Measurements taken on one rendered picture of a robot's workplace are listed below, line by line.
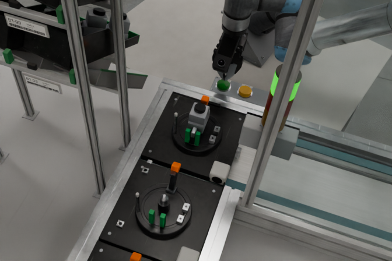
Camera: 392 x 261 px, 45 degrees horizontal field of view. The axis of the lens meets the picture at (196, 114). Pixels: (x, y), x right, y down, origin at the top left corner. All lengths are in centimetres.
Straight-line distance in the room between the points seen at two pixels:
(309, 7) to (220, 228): 65
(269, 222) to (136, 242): 35
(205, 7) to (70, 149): 81
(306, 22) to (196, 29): 106
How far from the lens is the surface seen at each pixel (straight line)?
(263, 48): 171
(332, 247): 131
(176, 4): 191
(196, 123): 125
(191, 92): 144
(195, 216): 120
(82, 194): 137
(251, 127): 103
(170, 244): 117
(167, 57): 169
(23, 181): 142
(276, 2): 124
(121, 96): 125
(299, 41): 80
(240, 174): 134
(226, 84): 146
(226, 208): 124
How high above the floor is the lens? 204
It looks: 51 degrees down
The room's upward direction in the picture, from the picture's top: 6 degrees clockwise
